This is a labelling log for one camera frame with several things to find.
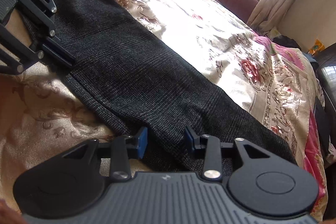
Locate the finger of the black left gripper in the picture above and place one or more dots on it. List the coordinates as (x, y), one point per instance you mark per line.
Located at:
(10, 53)
(42, 16)

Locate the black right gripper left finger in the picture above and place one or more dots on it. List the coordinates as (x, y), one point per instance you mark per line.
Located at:
(74, 180)

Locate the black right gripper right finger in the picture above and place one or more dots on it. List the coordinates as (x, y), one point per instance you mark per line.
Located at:
(258, 180)

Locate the dark grey checked pants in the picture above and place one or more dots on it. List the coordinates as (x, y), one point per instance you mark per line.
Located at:
(129, 79)

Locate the floral satin bedspread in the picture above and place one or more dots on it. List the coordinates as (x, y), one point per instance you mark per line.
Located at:
(40, 117)

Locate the dark wooden headboard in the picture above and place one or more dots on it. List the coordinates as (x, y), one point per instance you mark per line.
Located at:
(326, 76)

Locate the black clothes pile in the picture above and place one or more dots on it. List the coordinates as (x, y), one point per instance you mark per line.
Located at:
(287, 42)

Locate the yellow orange box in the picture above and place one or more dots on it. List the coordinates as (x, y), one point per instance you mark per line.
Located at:
(317, 47)

